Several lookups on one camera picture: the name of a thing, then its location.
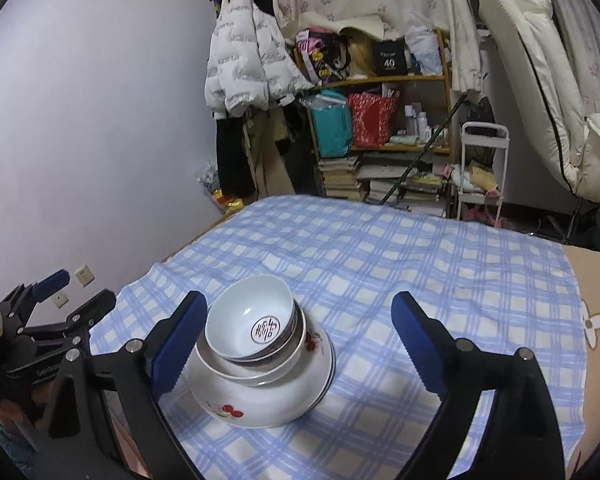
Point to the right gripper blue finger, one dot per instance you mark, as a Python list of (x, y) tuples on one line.
[(429, 345), (172, 340)]

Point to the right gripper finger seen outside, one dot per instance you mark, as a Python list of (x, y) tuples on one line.
[(52, 284), (92, 311)]

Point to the red patterned bowl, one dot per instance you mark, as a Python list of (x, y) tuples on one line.
[(277, 346), (249, 316)]

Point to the large white bowl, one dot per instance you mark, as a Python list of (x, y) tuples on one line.
[(259, 371)]

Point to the cherry plate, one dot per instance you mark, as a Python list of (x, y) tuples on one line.
[(327, 384), (270, 405)]

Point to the blue plaid tablecloth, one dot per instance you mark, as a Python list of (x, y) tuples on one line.
[(345, 262)]

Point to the stack of books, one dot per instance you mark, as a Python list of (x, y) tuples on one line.
[(339, 178)]

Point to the white utility cart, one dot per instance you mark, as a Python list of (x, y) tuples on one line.
[(480, 177)]

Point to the wooden shelf unit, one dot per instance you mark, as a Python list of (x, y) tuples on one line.
[(343, 61)]

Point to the red patterned bag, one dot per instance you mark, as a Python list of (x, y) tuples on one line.
[(371, 117)]

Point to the teal bag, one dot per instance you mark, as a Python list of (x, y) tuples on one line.
[(332, 122)]

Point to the white puffer jacket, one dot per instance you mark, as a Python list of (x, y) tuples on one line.
[(248, 64)]

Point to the black box with 40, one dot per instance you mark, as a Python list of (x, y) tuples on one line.
[(390, 58)]

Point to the wall power socket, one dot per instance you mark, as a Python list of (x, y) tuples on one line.
[(84, 275)]

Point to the green broom handle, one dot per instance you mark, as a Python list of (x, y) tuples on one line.
[(433, 138)]

